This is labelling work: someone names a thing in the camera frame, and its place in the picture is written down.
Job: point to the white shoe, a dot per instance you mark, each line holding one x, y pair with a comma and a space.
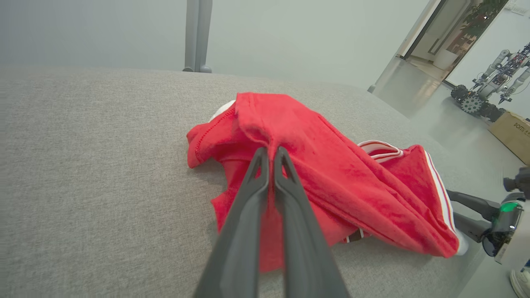
522, 283

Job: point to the red jersey white collar trim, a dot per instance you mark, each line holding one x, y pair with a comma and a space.
331, 165

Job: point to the grey metal partition post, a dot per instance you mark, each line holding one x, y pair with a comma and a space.
198, 33

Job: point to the green potted plant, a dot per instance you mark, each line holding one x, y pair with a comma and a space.
482, 18

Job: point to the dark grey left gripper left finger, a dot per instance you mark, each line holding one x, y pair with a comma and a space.
238, 248

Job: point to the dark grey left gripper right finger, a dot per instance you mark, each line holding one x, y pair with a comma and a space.
306, 256

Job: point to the grey glass partition frame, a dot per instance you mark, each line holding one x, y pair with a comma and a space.
415, 29

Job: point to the grey wheeled robot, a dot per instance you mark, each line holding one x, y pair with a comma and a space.
492, 87

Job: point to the brown cardboard box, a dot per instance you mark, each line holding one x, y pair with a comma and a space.
513, 132

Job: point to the white plant pot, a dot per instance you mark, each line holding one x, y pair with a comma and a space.
446, 60

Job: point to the white covered right gripper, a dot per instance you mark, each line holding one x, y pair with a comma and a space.
507, 231

